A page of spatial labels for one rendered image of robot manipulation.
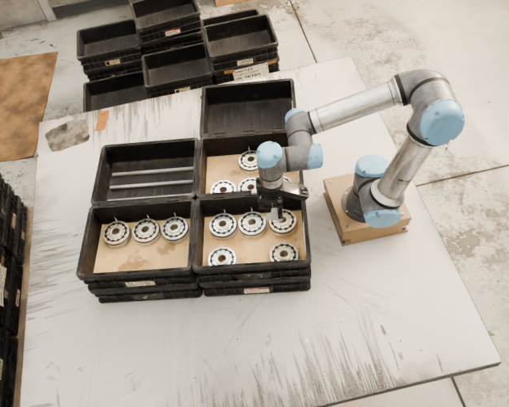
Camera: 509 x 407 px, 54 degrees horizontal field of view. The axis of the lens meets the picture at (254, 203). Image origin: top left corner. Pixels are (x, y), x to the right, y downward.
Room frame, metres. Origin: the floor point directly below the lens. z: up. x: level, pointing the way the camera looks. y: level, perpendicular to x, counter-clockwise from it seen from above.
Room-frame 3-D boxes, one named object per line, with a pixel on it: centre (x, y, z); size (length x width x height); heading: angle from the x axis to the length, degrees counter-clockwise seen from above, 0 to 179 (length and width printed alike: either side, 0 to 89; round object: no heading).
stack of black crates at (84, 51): (2.83, 0.75, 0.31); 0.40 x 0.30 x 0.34; 94
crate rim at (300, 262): (0.95, 0.03, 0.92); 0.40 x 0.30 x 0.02; 83
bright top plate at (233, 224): (1.03, 0.13, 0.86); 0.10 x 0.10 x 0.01
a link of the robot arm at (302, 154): (0.97, -0.17, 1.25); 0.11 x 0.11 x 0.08; 86
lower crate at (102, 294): (0.99, 0.43, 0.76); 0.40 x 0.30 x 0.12; 83
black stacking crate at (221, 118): (1.54, -0.04, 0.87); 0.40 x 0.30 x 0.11; 83
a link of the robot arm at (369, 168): (1.06, -0.42, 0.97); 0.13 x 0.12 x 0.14; 176
